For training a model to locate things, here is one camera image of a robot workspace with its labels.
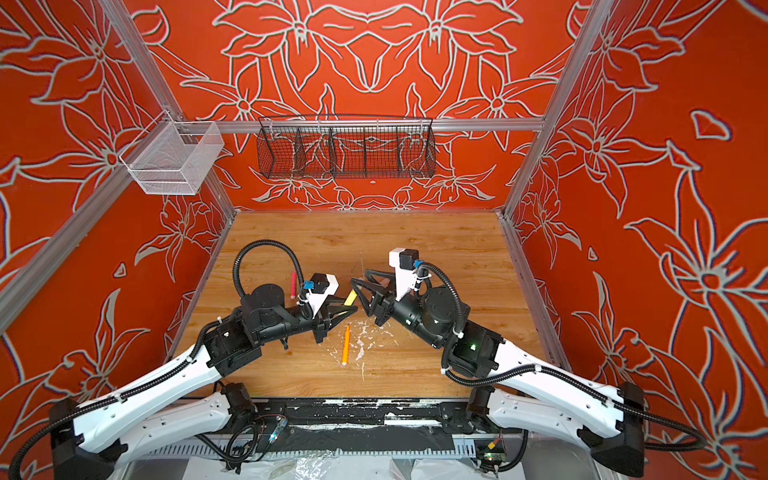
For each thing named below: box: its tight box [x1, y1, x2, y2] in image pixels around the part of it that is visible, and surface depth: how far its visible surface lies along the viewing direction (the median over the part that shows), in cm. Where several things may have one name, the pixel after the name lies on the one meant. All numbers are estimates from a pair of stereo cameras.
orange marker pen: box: [342, 325, 351, 366], surface depth 85 cm
